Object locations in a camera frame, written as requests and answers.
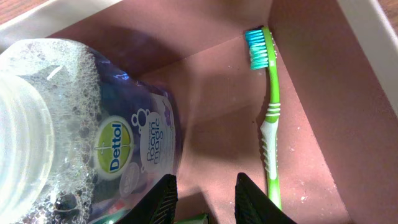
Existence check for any green Dettol soap box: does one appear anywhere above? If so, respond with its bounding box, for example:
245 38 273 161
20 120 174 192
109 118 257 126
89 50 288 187
175 213 209 224

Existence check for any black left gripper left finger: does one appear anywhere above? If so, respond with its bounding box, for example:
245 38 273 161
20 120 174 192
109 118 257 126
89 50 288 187
117 174 178 224

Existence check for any cream box with pink inside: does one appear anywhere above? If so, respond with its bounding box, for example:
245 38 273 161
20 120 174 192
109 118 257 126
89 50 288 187
1 1 397 223

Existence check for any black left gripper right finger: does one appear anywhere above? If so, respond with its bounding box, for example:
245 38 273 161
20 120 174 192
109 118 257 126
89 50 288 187
234 172 297 224

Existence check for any clear blue soap pump bottle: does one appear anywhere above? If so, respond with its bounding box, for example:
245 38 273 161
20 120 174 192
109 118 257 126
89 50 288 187
1 39 182 223

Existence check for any green white toothbrush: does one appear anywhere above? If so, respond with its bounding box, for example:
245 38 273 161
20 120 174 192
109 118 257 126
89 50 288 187
245 27 282 209

